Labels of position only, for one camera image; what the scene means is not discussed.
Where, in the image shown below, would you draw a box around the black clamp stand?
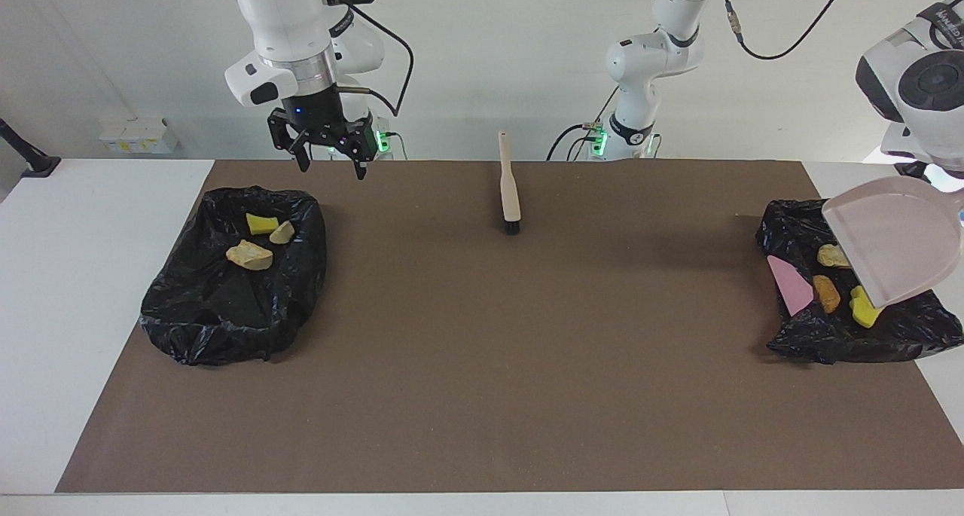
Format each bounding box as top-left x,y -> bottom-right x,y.
0,118 -> 61,179
895,158 -> 935,184

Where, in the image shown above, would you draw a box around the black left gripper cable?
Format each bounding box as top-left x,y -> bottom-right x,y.
723,0 -> 859,61

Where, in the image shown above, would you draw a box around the beige plastic dustpan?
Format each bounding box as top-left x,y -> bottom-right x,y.
821,176 -> 963,310

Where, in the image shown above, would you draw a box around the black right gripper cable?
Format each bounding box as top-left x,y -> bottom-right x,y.
331,4 -> 415,119

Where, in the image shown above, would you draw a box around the large striped croissant piece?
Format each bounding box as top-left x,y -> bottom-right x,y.
226,239 -> 274,271

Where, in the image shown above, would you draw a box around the black trash bag bin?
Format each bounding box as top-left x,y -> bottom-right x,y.
139,185 -> 329,367

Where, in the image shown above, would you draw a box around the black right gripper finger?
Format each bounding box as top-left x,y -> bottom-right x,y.
335,121 -> 377,179
270,113 -> 312,173

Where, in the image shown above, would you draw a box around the beige hand brush black bristles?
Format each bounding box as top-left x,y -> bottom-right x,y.
498,130 -> 522,236

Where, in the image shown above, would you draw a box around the black bag bin with card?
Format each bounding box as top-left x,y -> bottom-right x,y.
756,197 -> 964,365

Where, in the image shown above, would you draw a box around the white wall socket box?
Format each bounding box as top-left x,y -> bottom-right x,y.
99,117 -> 179,154

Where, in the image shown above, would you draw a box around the brown table mat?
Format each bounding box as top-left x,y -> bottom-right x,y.
55,160 -> 964,494

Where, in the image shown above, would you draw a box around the pink card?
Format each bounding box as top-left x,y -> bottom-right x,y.
767,255 -> 814,316

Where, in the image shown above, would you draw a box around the brown bread roll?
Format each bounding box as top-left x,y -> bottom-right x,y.
813,275 -> 841,314

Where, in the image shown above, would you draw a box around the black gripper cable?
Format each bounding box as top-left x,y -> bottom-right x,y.
331,4 -> 415,119
723,0 -> 859,61

